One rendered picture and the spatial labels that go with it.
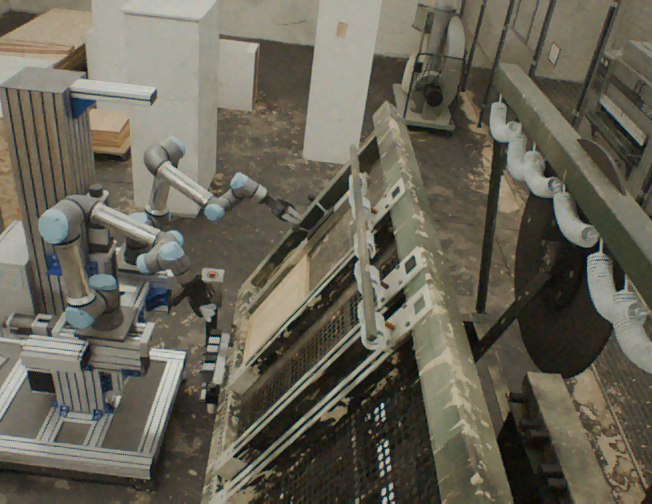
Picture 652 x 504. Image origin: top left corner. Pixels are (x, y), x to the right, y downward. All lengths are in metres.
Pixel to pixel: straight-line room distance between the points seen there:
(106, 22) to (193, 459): 4.67
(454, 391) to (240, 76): 6.59
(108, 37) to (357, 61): 2.58
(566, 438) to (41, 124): 2.11
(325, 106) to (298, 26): 4.45
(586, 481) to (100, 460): 2.45
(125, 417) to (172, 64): 2.67
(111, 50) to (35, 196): 4.29
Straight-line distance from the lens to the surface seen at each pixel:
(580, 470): 1.57
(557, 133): 2.18
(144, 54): 4.96
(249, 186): 2.74
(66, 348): 2.88
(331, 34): 6.21
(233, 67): 7.65
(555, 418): 1.65
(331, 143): 6.58
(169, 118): 5.08
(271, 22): 10.77
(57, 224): 2.39
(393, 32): 10.76
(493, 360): 3.31
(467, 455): 1.27
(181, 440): 3.69
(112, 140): 6.44
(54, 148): 2.62
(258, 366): 2.59
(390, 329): 1.66
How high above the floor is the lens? 2.91
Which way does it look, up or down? 34 degrees down
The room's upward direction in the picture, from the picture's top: 8 degrees clockwise
